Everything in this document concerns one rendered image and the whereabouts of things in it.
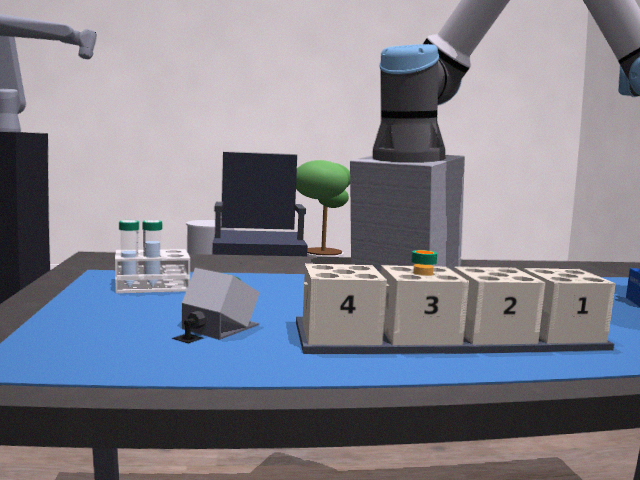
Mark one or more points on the blue bench mat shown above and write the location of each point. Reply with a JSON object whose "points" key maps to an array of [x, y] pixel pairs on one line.
{"points": [[90, 336]]}

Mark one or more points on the beige bucket adapter block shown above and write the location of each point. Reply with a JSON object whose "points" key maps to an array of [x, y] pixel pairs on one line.
{"points": [[343, 304], [506, 310], [424, 310], [574, 312]]}

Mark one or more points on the blue tube rack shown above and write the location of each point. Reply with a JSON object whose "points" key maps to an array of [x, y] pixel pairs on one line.
{"points": [[633, 287]]}

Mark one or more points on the white tube rack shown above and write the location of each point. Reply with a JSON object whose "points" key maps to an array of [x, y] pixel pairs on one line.
{"points": [[167, 279]]}

